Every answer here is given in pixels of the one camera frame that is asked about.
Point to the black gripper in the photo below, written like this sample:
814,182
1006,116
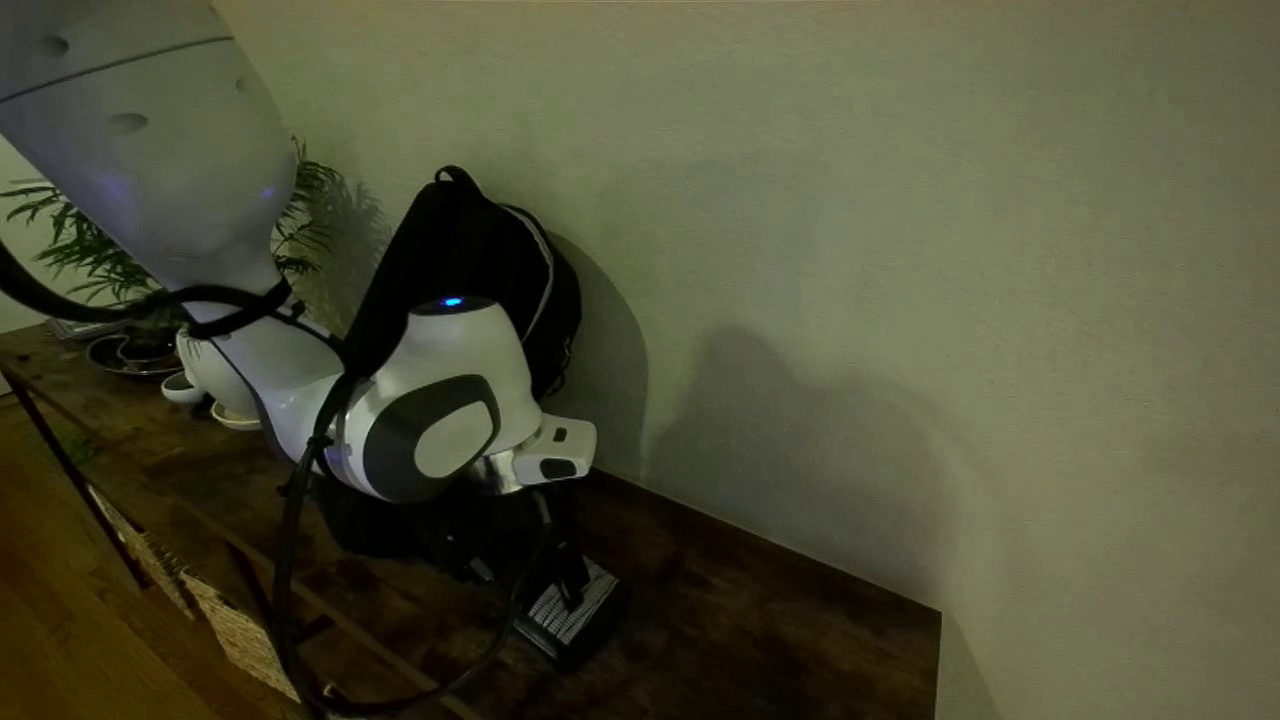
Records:
507,536

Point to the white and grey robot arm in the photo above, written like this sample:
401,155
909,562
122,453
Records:
153,123

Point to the black backpack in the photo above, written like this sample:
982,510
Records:
457,338

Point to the white saucer under pot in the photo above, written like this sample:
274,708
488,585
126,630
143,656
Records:
234,422

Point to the white plant pot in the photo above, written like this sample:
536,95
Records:
215,373

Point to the dark wooden console table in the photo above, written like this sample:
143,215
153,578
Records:
711,620

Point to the green potted plant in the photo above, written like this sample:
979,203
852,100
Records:
106,269

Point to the dark round tray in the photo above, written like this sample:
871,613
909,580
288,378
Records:
135,355

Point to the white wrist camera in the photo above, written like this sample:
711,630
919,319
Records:
559,451

